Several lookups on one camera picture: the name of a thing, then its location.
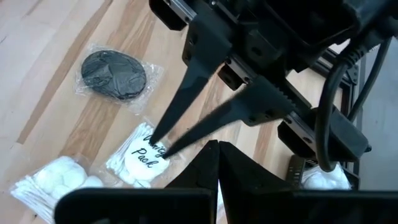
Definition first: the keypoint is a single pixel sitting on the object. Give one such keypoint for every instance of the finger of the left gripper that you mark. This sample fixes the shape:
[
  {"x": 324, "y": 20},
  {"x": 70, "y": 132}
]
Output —
[
  {"x": 205, "y": 49},
  {"x": 261, "y": 102}
]

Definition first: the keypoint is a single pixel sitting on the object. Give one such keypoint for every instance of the black plastic basket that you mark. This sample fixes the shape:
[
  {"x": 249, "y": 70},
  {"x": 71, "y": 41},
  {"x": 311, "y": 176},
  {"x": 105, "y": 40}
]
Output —
[{"x": 295, "y": 171}]

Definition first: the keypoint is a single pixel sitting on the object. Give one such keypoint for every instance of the cotton balls and swabs bag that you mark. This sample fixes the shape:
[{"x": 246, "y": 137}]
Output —
[{"x": 56, "y": 180}]

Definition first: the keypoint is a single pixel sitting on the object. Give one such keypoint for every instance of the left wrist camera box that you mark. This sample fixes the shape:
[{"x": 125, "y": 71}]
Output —
[{"x": 345, "y": 137}]

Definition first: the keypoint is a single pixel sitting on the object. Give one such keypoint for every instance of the clear bag of cotton balls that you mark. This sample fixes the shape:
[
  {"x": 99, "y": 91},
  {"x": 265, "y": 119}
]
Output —
[{"x": 326, "y": 180}]

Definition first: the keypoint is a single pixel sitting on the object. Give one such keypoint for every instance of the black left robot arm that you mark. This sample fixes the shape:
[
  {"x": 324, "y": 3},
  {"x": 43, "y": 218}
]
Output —
[{"x": 379, "y": 15}]

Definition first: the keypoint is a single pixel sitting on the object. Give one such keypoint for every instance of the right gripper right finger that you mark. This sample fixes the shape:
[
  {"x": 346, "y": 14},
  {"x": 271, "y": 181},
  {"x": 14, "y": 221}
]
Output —
[{"x": 242, "y": 174}]

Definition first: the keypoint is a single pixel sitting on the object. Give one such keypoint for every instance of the clear bag with black item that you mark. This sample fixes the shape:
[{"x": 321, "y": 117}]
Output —
[{"x": 113, "y": 74}]

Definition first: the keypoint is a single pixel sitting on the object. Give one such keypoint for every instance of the vanity pack clear bag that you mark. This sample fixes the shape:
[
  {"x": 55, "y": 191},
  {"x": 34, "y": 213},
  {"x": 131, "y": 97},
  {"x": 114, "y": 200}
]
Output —
[{"x": 140, "y": 161}]

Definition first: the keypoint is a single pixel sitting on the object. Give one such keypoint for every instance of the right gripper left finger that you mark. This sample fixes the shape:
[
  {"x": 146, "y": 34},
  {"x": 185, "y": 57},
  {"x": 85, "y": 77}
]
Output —
[{"x": 205, "y": 171}]

